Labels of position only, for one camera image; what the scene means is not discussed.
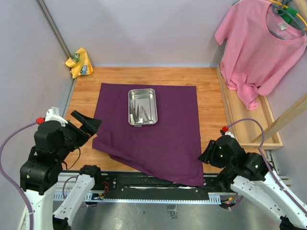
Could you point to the steel instrument tray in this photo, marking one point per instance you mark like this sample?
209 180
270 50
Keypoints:
147 99

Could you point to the aluminium rail frame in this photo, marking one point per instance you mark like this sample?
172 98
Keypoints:
93 187

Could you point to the pink t-shirt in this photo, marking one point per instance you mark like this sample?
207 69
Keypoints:
260 48

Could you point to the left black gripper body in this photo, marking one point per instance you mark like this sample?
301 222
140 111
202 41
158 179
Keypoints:
74 137

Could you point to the yellow paper bag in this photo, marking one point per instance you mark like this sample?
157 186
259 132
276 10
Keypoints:
79 64

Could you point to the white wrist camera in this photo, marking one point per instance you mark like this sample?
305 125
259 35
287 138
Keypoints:
53 115
230 134

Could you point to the wooden tray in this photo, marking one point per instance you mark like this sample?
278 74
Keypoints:
245 132

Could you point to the steel forceps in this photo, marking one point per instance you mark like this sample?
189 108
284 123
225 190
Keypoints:
136 114

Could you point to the yellow hoop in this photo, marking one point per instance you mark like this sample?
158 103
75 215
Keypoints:
297 14

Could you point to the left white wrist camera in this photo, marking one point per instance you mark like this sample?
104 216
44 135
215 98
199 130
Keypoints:
53 115

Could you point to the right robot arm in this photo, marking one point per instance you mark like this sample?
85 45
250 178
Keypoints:
249 175

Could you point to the purple surgical wrap cloth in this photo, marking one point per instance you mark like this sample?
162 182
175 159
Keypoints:
168 149

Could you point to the wooden beam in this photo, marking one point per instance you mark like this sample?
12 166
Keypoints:
290 114

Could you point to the green hanger clip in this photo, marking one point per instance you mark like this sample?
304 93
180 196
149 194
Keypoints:
289 12

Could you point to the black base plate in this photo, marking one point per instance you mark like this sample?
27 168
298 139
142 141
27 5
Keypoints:
139 187

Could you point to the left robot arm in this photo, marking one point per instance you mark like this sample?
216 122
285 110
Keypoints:
38 180

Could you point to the steel scissors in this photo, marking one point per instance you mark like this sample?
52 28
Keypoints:
150 121

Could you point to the aluminium corner post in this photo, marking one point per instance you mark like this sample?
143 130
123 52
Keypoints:
50 21

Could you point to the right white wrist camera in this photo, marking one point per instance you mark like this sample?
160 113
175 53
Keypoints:
230 134

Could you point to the grey clothes hanger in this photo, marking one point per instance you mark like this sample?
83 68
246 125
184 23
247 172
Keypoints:
285 19

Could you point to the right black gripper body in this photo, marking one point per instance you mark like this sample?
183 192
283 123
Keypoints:
218 159

